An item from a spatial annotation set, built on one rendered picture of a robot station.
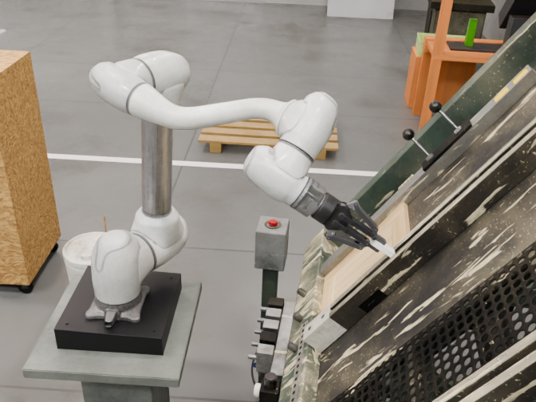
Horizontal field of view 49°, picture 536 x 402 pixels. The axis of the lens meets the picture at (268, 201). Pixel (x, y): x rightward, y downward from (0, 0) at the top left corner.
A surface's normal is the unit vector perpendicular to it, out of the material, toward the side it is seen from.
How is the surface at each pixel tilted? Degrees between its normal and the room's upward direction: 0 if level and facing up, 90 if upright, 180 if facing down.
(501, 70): 90
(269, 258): 90
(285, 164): 52
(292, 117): 46
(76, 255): 0
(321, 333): 90
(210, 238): 0
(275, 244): 90
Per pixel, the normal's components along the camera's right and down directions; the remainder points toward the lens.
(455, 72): -0.10, 0.50
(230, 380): 0.04, -0.86
